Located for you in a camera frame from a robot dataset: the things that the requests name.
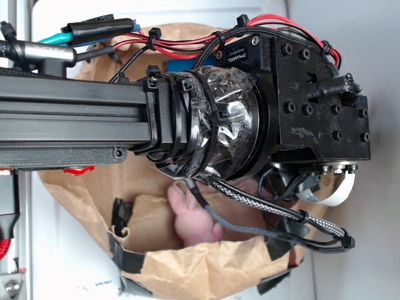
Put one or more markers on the pink plush bunny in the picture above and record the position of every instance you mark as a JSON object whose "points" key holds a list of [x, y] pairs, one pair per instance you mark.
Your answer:
{"points": [[192, 223]]}

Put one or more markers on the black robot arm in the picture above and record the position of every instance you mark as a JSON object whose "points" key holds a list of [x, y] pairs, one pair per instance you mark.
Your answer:
{"points": [[172, 118]]}

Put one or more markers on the blue rectangular block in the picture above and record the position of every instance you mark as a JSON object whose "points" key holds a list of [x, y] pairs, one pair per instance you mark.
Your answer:
{"points": [[179, 65]]}

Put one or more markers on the aluminium frame rail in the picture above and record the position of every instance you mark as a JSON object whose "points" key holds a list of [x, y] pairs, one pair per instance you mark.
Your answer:
{"points": [[17, 264]]}

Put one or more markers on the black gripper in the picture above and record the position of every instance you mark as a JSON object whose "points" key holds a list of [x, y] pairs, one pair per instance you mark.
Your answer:
{"points": [[293, 108]]}

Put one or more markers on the brown paper bag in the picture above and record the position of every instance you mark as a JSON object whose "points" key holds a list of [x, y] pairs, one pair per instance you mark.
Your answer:
{"points": [[125, 205]]}

